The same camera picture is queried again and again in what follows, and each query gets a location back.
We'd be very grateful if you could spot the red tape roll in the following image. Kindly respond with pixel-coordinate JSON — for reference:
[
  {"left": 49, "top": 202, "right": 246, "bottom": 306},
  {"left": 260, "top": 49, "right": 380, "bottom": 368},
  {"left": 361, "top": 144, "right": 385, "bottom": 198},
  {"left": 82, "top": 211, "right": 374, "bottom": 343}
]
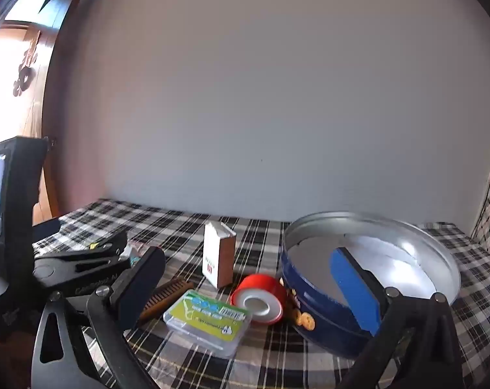
[{"left": 230, "top": 273, "right": 288, "bottom": 325}]

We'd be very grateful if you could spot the white and brown small carton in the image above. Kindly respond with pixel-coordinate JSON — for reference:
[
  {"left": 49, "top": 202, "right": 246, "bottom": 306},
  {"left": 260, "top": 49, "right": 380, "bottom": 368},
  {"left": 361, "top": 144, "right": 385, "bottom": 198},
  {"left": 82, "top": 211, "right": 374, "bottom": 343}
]
[{"left": 203, "top": 222, "right": 237, "bottom": 289}]

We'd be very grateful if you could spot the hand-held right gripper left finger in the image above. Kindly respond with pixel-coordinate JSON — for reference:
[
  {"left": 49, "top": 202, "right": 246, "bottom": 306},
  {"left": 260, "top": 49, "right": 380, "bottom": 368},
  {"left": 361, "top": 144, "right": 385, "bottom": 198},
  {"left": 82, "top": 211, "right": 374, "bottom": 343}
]
[{"left": 30, "top": 246, "right": 166, "bottom": 389}]

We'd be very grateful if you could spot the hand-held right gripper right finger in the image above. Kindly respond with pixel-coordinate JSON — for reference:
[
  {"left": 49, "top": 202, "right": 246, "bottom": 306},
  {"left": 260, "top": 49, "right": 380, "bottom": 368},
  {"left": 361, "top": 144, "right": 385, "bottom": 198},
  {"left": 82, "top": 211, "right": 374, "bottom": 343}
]
[{"left": 329, "top": 246, "right": 466, "bottom": 389}]

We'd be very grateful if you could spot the wooden door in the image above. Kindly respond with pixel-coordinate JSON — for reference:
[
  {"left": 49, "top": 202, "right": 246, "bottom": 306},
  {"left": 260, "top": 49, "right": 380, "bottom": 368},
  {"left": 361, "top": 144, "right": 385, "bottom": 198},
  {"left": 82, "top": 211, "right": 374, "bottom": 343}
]
[{"left": 0, "top": 0, "right": 102, "bottom": 221}]

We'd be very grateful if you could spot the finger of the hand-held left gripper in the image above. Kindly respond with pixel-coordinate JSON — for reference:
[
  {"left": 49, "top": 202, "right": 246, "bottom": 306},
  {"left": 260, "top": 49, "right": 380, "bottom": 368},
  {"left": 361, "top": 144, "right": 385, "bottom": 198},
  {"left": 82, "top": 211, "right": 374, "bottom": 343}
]
[{"left": 57, "top": 231, "right": 129, "bottom": 278}]

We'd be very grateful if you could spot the brown folding comb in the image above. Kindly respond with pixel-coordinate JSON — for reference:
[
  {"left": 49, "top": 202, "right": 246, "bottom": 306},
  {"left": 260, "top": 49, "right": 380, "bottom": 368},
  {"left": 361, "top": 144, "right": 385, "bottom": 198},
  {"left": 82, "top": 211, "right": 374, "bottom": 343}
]
[{"left": 137, "top": 279, "right": 195, "bottom": 325}]

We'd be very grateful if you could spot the hanging door ornament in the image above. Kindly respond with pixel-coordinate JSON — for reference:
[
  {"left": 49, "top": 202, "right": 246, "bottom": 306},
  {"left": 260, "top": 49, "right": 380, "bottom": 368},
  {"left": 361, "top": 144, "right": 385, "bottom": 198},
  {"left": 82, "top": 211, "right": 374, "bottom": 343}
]
[{"left": 13, "top": 32, "right": 41, "bottom": 97}]

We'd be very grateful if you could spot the round blue cookie tin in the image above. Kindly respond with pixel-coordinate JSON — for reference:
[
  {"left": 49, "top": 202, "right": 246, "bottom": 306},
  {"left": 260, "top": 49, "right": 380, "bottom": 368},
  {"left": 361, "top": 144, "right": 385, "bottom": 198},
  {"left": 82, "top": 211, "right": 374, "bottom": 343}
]
[{"left": 281, "top": 211, "right": 461, "bottom": 359}]

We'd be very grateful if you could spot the black and white plaid blanket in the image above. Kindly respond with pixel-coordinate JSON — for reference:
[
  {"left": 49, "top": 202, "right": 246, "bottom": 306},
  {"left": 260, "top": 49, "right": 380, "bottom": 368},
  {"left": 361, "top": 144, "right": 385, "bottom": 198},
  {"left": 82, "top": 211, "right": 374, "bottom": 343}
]
[{"left": 32, "top": 198, "right": 490, "bottom": 389}]

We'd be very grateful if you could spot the rose gold and teal trinket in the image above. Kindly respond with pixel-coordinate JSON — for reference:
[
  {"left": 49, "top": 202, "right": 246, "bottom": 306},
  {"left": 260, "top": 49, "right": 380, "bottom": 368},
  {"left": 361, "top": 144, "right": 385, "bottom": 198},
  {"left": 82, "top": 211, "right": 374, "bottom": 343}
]
[{"left": 121, "top": 241, "right": 154, "bottom": 268}]

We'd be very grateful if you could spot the clear plastic box green label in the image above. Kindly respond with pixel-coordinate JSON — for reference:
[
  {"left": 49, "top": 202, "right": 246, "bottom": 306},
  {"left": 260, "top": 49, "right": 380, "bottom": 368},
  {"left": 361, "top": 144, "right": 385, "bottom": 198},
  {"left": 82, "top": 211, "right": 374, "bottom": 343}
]
[{"left": 163, "top": 289, "right": 253, "bottom": 359}]

